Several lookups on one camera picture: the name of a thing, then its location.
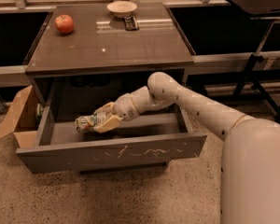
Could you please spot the dark shoes under cabinet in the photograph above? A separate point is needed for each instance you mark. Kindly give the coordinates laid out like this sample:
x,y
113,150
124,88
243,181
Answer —
x,y
90,80

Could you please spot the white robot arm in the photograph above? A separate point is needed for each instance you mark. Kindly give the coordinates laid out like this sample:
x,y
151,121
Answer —
x,y
250,163

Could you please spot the cardboard box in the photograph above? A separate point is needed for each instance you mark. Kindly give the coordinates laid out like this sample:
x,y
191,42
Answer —
x,y
20,119

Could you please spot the white ceramic bowl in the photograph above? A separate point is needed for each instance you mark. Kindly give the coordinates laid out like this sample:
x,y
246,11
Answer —
x,y
121,9

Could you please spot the grey drawer cabinet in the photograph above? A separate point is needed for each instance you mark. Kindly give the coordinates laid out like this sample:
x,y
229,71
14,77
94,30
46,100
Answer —
x,y
100,44

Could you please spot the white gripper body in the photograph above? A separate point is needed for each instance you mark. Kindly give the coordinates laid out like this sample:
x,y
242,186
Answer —
x,y
125,106

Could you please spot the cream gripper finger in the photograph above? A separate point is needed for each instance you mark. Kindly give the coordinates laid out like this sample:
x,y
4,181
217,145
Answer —
x,y
107,108
106,122

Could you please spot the open grey top drawer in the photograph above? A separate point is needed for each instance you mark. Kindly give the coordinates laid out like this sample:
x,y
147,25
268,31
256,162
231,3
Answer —
x,y
153,138

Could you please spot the black side table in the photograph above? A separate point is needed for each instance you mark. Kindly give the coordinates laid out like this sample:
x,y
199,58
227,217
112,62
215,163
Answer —
x,y
257,10

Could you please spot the red apple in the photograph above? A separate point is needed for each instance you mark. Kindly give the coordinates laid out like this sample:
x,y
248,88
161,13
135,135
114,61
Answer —
x,y
64,24

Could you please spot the black remote control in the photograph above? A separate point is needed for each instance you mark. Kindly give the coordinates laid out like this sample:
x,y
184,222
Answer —
x,y
131,24

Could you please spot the black bag under cabinet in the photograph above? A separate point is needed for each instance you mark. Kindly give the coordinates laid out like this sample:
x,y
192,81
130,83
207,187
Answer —
x,y
135,81

